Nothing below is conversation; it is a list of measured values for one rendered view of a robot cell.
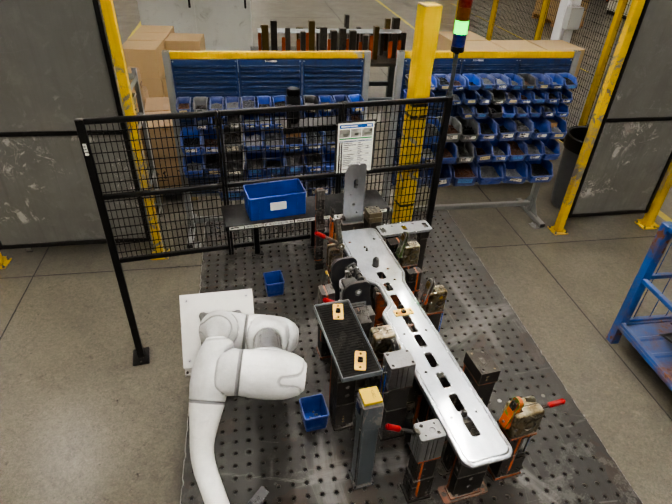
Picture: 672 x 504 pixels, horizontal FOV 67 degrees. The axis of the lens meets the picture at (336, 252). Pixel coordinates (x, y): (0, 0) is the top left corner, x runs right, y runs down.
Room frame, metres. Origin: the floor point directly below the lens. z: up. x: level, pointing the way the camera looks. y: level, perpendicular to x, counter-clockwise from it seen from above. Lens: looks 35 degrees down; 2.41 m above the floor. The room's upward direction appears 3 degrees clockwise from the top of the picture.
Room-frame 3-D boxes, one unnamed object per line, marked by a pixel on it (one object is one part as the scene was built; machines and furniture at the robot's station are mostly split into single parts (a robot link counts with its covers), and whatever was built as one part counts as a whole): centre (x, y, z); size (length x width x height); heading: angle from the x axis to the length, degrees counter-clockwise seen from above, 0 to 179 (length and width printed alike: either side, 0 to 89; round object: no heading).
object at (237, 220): (2.39, 0.17, 1.02); 0.90 x 0.22 x 0.03; 108
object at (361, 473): (1.02, -0.13, 0.92); 0.08 x 0.08 x 0.44; 18
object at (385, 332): (1.39, -0.20, 0.89); 0.13 x 0.11 x 0.38; 108
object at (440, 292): (1.70, -0.44, 0.87); 0.12 x 0.09 x 0.35; 108
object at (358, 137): (2.59, -0.08, 1.30); 0.23 x 0.02 x 0.31; 108
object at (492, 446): (1.58, -0.31, 1.00); 1.38 x 0.22 x 0.02; 18
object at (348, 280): (1.63, -0.07, 0.94); 0.18 x 0.13 x 0.49; 18
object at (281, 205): (2.33, 0.34, 1.10); 0.30 x 0.17 x 0.13; 111
